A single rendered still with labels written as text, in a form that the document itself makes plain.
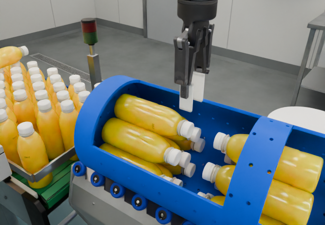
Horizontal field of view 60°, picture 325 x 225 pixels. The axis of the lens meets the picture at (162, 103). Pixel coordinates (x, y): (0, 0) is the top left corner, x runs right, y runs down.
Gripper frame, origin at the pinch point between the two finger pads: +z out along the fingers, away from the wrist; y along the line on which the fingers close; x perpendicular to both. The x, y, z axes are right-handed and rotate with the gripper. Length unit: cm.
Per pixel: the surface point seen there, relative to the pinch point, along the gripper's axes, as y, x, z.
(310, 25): 235, 0, 38
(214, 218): -14.7, -13.4, 17.1
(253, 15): 335, 80, 59
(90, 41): 33, 66, 9
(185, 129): -2.0, 0.0, 9.0
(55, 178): -14, 39, 36
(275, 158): -6.9, -20.7, 4.4
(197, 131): 4.3, -0.2, 13.2
